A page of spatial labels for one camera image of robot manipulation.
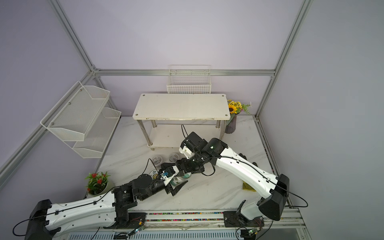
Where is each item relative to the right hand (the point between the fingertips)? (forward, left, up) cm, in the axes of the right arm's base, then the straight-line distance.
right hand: (183, 175), depth 67 cm
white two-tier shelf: (+24, +9, +13) cm, 29 cm away
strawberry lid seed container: (-2, +3, +1) cm, 4 cm away
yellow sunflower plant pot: (+41, -30, +4) cm, 51 cm away
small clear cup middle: (+18, +8, -15) cm, 25 cm away
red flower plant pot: (+1, +45, -9) cm, 46 cm away
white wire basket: (+68, -2, +8) cm, 68 cm away
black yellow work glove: (+2, -34, -21) cm, 40 cm away
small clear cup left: (+16, +18, -15) cm, 28 cm away
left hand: (+2, +2, -2) cm, 3 cm away
